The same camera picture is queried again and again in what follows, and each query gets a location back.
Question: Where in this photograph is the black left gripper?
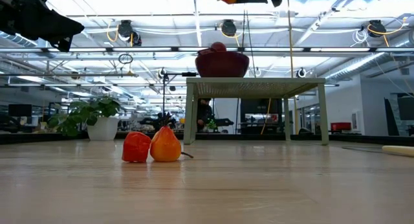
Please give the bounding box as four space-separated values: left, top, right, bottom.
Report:
0 0 85 52

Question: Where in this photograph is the dark red pomegranate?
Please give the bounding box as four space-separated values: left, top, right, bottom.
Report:
209 41 228 53

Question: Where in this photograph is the purple plastic colander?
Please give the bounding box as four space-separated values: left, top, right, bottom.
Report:
195 48 250 78

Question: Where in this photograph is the small red fruit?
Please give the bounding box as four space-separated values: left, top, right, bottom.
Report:
121 131 152 163

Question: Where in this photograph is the orange pear-shaped fruit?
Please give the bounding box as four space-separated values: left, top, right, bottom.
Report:
149 125 194 162

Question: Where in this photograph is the knife with cream handle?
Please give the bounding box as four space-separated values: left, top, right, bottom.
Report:
381 144 414 158

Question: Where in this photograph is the black monitor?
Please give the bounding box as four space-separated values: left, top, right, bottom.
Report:
8 103 33 118

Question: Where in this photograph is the green perforated metal shelf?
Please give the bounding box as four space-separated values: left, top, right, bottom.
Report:
182 76 330 146

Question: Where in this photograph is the black cabinet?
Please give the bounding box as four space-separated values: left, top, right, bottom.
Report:
239 98 284 134

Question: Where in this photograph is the green plant in white pot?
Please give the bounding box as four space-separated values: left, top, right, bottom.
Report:
47 95 122 141

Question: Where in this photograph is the person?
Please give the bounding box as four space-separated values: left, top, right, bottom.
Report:
197 98 214 133

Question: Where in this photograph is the red box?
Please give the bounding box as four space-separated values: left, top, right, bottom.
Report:
330 122 353 132

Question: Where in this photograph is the black ceiling cable reel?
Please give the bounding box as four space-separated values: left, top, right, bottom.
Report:
220 19 239 38
116 19 143 47
367 19 389 39

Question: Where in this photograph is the yellow hanging cable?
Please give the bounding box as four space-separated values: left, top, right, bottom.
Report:
260 0 297 136

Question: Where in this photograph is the black aluminium rig frame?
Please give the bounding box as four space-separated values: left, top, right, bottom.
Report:
0 130 414 146

